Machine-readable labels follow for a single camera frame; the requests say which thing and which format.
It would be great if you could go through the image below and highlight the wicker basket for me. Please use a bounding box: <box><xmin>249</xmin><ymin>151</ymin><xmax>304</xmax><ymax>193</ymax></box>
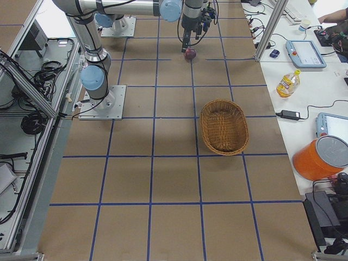
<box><xmin>200</xmin><ymin>99</ymin><xmax>249</xmax><ymax>156</ymax></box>

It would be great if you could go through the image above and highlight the dark blue pouch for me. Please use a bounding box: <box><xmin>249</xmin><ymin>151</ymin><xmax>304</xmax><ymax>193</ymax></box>
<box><xmin>269</xmin><ymin>49</ymin><xmax>280</xmax><ymax>58</ymax></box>

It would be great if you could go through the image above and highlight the teach pendant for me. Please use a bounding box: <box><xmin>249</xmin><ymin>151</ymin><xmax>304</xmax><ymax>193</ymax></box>
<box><xmin>316</xmin><ymin>113</ymin><xmax>348</xmax><ymax>143</ymax></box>
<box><xmin>285</xmin><ymin>40</ymin><xmax>327</xmax><ymax>69</ymax></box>

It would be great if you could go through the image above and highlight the dark red apple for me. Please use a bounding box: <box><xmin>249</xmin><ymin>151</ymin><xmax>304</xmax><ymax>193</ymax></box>
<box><xmin>184</xmin><ymin>48</ymin><xmax>197</xmax><ymax>61</ymax></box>

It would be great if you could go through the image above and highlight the orange bucket with lid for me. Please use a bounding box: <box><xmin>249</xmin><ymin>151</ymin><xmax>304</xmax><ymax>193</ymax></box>
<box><xmin>292</xmin><ymin>135</ymin><xmax>347</xmax><ymax>181</ymax></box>

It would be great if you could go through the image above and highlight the black power adapter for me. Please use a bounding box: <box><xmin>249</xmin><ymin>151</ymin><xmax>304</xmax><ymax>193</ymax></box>
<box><xmin>276</xmin><ymin>110</ymin><xmax>301</xmax><ymax>121</ymax></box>

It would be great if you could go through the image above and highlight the teach pendant far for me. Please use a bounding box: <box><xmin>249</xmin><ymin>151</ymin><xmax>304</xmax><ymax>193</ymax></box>
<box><xmin>285</xmin><ymin>40</ymin><xmax>327</xmax><ymax>69</ymax></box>

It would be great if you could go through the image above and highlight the paper cup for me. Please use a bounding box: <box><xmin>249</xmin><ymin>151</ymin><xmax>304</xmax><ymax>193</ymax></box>
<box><xmin>297</xmin><ymin>19</ymin><xmax>310</xmax><ymax>35</ymax></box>

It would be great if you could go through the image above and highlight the teach pendant near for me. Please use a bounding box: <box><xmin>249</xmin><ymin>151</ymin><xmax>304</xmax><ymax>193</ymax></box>
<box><xmin>316</xmin><ymin>113</ymin><xmax>348</xmax><ymax>143</ymax></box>

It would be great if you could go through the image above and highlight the yellow juice bottle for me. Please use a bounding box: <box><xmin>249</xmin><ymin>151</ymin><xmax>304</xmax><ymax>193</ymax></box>
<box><xmin>276</xmin><ymin>69</ymin><xmax>301</xmax><ymax>98</ymax></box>

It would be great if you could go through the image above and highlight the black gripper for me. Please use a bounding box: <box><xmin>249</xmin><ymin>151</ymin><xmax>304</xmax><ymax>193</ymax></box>
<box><xmin>181</xmin><ymin>26</ymin><xmax>201</xmax><ymax>53</ymax></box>

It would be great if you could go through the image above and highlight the aluminium frame post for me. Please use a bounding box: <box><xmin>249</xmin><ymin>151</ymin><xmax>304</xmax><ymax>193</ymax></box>
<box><xmin>254</xmin><ymin>0</ymin><xmax>288</xmax><ymax>61</ymax></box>

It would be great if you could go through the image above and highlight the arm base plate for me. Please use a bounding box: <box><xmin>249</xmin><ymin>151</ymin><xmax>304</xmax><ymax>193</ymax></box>
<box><xmin>101</xmin><ymin>16</ymin><xmax>136</xmax><ymax>38</ymax></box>
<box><xmin>78</xmin><ymin>85</ymin><xmax>127</xmax><ymax>120</ymax></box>

